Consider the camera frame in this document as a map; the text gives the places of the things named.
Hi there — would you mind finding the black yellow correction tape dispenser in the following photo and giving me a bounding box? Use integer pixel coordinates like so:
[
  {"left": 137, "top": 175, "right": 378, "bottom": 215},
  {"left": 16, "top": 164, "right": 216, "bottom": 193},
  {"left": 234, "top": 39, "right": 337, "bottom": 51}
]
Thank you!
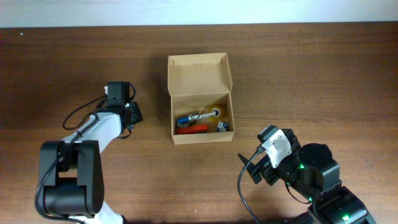
[{"left": 176, "top": 111, "right": 202, "bottom": 128}]

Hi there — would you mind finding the brown cardboard box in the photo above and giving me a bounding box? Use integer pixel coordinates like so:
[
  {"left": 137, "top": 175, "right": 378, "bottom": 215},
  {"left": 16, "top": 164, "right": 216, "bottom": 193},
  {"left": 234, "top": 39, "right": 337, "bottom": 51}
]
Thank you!
[{"left": 167, "top": 53, "right": 235, "bottom": 144}]

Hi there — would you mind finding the white blue marker pen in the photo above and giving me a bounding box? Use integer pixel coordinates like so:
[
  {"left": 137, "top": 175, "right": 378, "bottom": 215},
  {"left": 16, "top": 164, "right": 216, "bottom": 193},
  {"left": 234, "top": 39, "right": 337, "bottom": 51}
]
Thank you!
[{"left": 177, "top": 111, "right": 221, "bottom": 124}]

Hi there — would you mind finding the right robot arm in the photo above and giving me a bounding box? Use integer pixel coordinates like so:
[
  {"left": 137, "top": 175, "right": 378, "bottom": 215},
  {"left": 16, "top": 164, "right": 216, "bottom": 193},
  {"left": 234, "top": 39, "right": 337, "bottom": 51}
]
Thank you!
[{"left": 239, "top": 125, "right": 375, "bottom": 224}]

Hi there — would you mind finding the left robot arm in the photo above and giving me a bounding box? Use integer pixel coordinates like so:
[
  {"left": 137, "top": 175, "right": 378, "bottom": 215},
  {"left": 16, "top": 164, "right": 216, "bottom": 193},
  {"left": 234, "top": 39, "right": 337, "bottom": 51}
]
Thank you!
[{"left": 34, "top": 82, "right": 143, "bottom": 224}]

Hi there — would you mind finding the yellow clear tape roll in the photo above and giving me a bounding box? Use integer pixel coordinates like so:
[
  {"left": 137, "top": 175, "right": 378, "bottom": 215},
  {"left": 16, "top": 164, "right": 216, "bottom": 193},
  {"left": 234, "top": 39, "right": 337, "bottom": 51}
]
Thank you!
[{"left": 208, "top": 105, "right": 225, "bottom": 123}]

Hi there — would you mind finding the orange red stapler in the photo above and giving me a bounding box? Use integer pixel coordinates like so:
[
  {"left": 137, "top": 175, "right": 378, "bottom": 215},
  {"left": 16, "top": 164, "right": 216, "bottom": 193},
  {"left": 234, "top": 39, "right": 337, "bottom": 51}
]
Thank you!
[{"left": 177, "top": 124, "right": 209, "bottom": 134}]

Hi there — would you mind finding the white blue staples box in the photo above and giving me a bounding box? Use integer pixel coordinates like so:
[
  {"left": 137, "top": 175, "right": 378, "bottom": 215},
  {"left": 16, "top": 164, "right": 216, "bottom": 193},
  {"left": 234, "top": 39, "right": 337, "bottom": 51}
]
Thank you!
[{"left": 216, "top": 121, "right": 229, "bottom": 133}]

